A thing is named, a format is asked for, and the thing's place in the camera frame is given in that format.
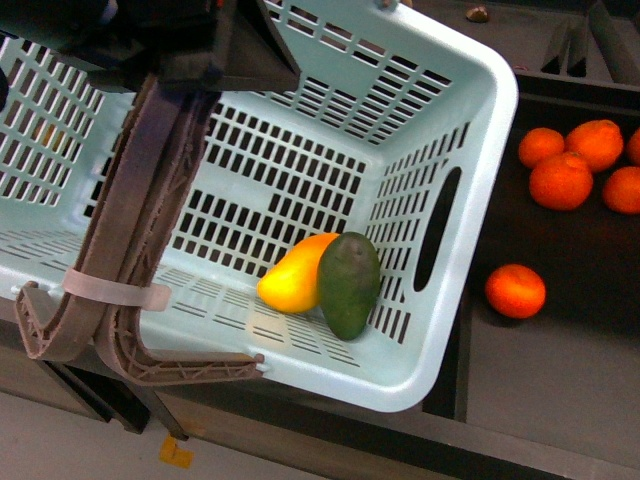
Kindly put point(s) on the orange tangerine right edge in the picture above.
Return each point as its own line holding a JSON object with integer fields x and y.
{"x": 621, "y": 191}

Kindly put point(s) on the light teal plastic basket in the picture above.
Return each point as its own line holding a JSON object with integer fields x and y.
{"x": 396, "y": 131}

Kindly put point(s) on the orange tangerine centre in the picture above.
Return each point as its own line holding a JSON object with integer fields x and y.
{"x": 561, "y": 182}

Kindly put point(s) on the orange tangerine single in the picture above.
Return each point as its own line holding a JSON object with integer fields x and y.
{"x": 515, "y": 291}

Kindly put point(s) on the yellow mango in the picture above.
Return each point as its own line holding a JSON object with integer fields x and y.
{"x": 291, "y": 285}

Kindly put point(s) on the orange tangerine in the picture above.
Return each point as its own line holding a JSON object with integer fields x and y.
{"x": 599, "y": 142}
{"x": 561, "y": 182}
{"x": 538, "y": 144}

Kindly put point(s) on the orange tangerine upper left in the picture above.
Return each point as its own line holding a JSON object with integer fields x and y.
{"x": 538, "y": 144}

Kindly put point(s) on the white zip tie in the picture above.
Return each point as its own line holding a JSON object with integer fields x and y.
{"x": 154, "y": 297}

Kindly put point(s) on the orange tangerine upper right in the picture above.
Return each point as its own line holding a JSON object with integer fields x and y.
{"x": 599, "y": 142}

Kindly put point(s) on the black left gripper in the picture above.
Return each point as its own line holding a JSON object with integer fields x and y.
{"x": 212, "y": 46}

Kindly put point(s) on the dark green avocado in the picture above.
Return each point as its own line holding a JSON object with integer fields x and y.
{"x": 348, "y": 283}

